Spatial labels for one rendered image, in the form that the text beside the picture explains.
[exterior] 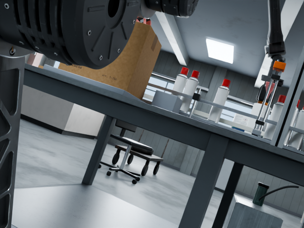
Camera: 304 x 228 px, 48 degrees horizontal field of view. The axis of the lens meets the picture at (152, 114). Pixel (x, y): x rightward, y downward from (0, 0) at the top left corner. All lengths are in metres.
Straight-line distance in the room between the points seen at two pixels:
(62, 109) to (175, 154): 3.46
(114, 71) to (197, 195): 0.55
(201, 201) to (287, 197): 8.62
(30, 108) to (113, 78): 7.25
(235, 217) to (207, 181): 2.74
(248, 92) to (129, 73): 8.54
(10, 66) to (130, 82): 0.74
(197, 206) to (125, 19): 0.75
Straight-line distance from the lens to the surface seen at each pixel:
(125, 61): 1.29
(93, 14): 0.41
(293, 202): 9.74
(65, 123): 8.01
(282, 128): 1.38
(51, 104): 8.25
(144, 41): 1.30
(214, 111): 1.54
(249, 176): 9.56
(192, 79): 1.59
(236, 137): 1.07
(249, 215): 3.84
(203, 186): 1.11
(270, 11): 1.66
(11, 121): 0.64
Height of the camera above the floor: 0.74
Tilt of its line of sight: 3 degrees up
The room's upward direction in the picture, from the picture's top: 20 degrees clockwise
